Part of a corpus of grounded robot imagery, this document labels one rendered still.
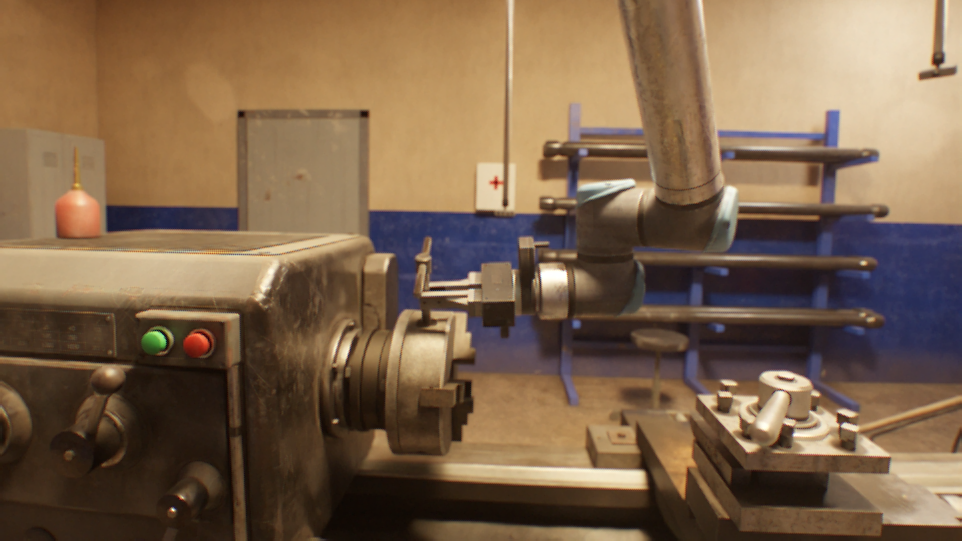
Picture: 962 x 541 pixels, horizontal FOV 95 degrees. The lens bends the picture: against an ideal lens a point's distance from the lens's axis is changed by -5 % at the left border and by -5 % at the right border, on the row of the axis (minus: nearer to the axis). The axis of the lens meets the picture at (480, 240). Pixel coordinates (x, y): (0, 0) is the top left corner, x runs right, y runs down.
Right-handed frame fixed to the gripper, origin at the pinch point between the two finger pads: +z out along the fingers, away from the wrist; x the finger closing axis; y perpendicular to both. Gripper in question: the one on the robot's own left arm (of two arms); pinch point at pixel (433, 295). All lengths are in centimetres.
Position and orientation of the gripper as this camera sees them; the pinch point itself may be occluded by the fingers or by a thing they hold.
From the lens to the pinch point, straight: 78.6
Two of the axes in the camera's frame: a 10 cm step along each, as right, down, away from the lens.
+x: 0.1, -4.0, 9.2
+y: 0.5, 9.2, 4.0
